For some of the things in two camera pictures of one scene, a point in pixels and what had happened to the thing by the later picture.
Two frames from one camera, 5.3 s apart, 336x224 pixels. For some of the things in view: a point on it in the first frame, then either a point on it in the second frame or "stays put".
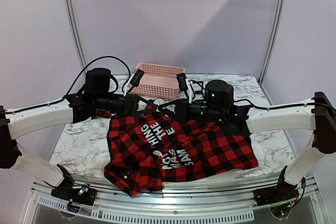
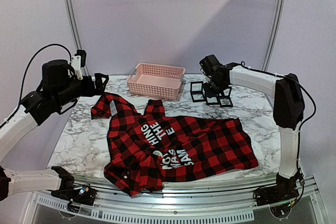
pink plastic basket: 159,81 stays put
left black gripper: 128,111 -> 99,88
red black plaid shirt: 146,148 stays put
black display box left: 197,89 stays put
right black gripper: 184,106 -> 211,91
